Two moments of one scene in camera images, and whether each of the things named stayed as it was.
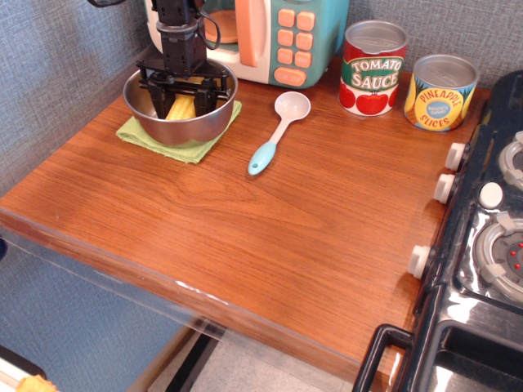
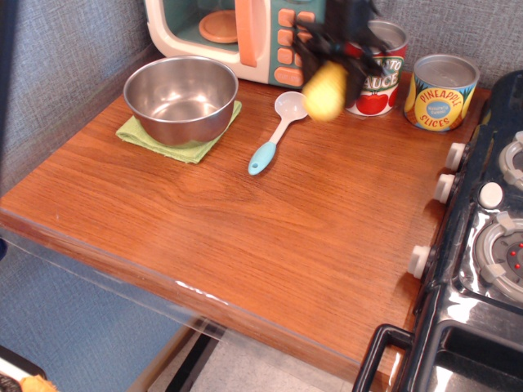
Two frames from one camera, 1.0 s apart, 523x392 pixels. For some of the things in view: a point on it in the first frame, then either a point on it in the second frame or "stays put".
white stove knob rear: (454, 155) stays put
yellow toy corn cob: (183, 108) to (324, 91)
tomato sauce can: (372, 67) stays put
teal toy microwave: (287, 42) stays put
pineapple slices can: (440, 92) stays put
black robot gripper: (181, 61) to (345, 28)
